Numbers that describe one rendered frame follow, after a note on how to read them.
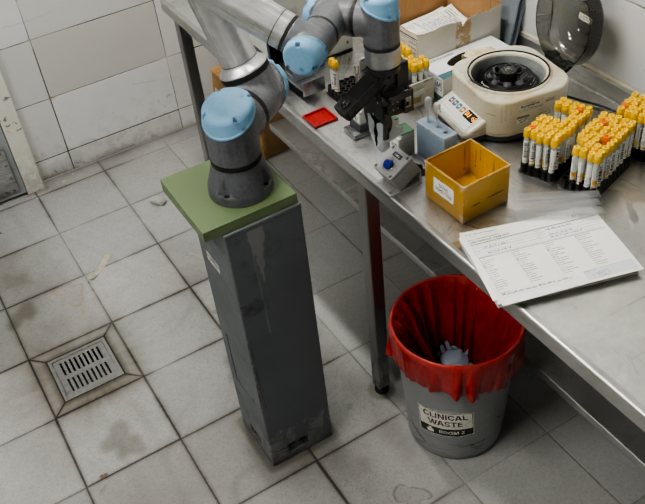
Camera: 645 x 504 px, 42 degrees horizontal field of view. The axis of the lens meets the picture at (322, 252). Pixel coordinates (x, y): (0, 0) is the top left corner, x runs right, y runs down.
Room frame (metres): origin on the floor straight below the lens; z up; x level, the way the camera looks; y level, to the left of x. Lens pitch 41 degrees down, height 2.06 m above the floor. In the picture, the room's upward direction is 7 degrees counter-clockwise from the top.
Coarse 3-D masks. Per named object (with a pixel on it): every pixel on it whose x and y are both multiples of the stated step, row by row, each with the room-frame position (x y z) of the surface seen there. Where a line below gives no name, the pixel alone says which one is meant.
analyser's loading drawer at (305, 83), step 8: (280, 56) 2.18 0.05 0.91; (280, 64) 2.13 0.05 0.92; (288, 72) 2.07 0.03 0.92; (288, 80) 2.06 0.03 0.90; (296, 80) 2.03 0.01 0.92; (304, 80) 2.03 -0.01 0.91; (312, 80) 1.99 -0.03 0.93; (320, 80) 2.00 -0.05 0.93; (304, 88) 1.98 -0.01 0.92; (312, 88) 1.99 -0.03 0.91; (320, 88) 2.00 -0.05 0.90; (304, 96) 1.97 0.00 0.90
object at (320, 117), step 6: (324, 108) 1.93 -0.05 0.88; (306, 114) 1.91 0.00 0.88; (312, 114) 1.91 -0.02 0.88; (318, 114) 1.91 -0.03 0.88; (324, 114) 1.91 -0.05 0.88; (330, 114) 1.90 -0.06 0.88; (306, 120) 1.89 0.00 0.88; (312, 120) 1.88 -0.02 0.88; (318, 120) 1.88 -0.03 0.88; (324, 120) 1.88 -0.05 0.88; (330, 120) 1.86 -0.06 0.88; (336, 120) 1.87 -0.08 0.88; (312, 126) 1.86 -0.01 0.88; (318, 126) 1.85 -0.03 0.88
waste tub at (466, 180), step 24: (480, 144) 1.55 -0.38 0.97; (432, 168) 1.49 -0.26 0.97; (456, 168) 1.55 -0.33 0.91; (480, 168) 1.54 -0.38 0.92; (504, 168) 1.45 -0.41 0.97; (432, 192) 1.49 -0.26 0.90; (456, 192) 1.42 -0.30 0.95; (480, 192) 1.42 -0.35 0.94; (504, 192) 1.46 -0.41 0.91; (456, 216) 1.42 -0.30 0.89
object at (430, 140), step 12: (420, 120) 1.67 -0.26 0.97; (432, 120) 1.67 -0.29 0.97; (420, 132) 1.66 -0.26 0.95; (432, 132) 1.62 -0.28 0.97; (444, 132) 1.61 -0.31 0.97; (456, 132) 1.61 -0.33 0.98; (420, 144) 1.66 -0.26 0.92; (432, 144) 1.62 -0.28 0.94; (444, 144) 1.58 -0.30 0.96; (456, 144) 1.60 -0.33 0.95; (420, 156) 1.66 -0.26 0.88
